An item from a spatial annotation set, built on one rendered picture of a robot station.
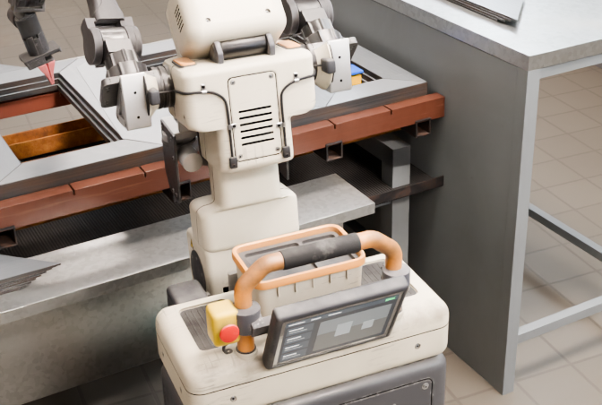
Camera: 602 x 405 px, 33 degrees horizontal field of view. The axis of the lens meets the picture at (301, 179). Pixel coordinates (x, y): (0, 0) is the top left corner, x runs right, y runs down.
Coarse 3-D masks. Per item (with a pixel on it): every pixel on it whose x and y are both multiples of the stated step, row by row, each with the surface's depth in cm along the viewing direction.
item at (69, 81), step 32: (160, 64) 316; (352, 64) 305; (0, 96) 296; (64, 96) 298; (384, 96) 283; (416, 96) 288; (96, 128) 275; (128, 160) 251; (0, 192) 238; (32, 192) 242
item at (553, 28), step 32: (384, 0) 303; (416, 0) 294; (544, 0) 291; (576, 0) 290; (448, 32) 279; (480, 32) 268; (512, 32) 267; (544, 32) 266; (576, 32) 266; (512, 64) 257; (544, 64) 254
